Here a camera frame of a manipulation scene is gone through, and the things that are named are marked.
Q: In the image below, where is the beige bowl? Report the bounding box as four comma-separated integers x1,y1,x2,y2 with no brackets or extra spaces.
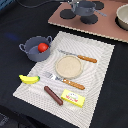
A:
116,4,128,30

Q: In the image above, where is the red toy tomato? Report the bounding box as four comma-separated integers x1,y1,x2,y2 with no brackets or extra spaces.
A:
38,43,49,52

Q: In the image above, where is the pink toy stove board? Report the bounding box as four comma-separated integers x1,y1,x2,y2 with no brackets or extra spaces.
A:
48,0,128,43

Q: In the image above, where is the beige woven placemat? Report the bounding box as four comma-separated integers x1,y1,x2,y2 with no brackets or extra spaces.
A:
13,32,114,128

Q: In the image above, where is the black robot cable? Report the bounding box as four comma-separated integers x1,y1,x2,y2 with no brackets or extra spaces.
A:
16,0,73,9

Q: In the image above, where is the toy fork orange handle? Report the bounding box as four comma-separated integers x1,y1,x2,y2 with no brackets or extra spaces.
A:
44,72,85,90

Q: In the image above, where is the yellow toy banana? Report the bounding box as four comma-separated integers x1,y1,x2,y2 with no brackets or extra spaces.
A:
19,75,40,84

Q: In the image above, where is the toy knife orange handle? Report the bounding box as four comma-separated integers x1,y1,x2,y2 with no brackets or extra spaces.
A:
58,49,97,63

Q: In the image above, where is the grey toy pot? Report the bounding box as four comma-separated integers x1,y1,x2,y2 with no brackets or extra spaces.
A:
19,36,52,62

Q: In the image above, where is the tan wooden plate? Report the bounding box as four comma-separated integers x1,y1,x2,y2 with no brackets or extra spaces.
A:
55,55,83,79

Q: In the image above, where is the brown toy sausage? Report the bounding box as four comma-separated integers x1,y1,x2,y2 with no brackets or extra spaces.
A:
44,86,63,106

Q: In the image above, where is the black stove burner disc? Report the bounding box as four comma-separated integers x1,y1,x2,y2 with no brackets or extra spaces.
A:
60,9,75,19
80,14,98,24
93,1,104,10

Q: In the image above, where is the yellow toy butter box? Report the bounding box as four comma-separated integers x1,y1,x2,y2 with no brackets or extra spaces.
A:
61,89,85,107

